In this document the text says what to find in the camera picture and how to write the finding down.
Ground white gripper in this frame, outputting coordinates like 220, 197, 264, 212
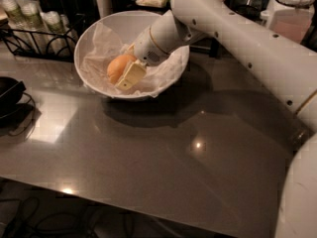
115, 10, 205, 90

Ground orange fruit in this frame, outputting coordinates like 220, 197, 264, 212
107, 55, 136, 84

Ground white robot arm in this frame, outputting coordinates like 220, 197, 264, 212
116, 0, 317, 238

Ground white bowl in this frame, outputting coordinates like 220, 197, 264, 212
73, 10, 190, 101

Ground white paper liner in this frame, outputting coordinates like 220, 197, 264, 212
79, 16, 185, 98

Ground white cylinder cup stack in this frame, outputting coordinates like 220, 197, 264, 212
92, 0, 113, 19

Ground paper cup stack right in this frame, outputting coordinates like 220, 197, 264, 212
41, 11, 73, 58

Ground paper cup stack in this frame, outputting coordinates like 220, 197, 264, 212
1, 0, 31, 50
21, 3, 50, 56
41, 11, 73, 58

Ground paper cup stack middle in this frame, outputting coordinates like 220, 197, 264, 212
21, 3, 50, 56

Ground paper cup stack left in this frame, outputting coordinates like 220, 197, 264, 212
1, 0, 31, 50

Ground white appliance with bowls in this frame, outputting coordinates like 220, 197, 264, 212
261, 0, 315, 44

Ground black wire cup rack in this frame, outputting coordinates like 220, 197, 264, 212
0, 15, 85, 62

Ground black pan with wire stand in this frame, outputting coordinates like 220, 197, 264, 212
0, 76, 36, 137

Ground black floor cables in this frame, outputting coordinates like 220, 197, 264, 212
0, 195, 157, 238

